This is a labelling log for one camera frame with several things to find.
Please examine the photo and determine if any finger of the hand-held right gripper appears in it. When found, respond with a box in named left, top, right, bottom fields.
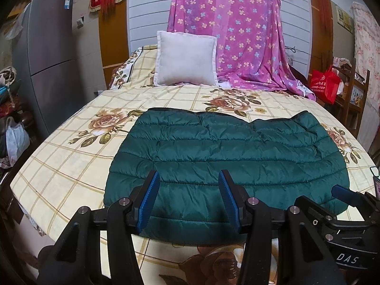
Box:
left=331, top=184, right=368, bottom=207

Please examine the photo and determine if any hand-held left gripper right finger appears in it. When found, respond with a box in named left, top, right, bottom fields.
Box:
left=218, top=169, right=342, bottom=285

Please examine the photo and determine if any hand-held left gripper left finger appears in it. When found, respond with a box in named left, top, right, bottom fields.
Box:
left=37, top=170, right=161, bottom=285

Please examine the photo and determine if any green quilted down jacket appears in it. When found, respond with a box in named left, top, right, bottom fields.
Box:
left=103, top=107, right=350, bottom=245

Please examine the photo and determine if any pile of clothes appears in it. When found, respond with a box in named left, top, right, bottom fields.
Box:
left=0, top=67, right=23, bottom=118

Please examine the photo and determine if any cream floral checked bedsheet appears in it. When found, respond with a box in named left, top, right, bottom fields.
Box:
left=10, top=44, right=380, bottom=285

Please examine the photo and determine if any wooden chair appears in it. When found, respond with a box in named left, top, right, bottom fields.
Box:
left=321, top=56, right=371, bottom=131

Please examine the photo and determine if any red shopping bag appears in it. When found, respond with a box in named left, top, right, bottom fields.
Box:
left=310, top=65, right=341, bottom=105

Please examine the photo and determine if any white plastic bag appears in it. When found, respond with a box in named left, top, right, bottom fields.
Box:
left=6, top=117, right=31, bottom=167

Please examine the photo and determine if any pale floral curtain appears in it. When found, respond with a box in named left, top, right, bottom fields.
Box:
left=350, top=1, right=380, bottom=125

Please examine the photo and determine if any white square pillow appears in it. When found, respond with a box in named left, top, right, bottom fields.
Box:
left=154, top=30, right=219, bottom=87

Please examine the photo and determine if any grey refrigerator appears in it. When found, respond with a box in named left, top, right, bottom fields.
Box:
left=12, top=0, right=104, bottom=138

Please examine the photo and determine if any pink floral sheet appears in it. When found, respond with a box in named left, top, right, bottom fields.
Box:
left=166, top=0, right=317, bottom=101

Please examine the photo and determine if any white slatted wooden headboard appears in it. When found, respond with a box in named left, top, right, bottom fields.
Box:
left=98, top=0, right=334, bottom=91

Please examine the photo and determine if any black wire on wall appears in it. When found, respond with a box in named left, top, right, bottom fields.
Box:
left=285, top=45, right=311, bottom=56

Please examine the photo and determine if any framed wall picture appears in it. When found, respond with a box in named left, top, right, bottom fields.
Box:
left=335, top=4, right=354, bottom=32

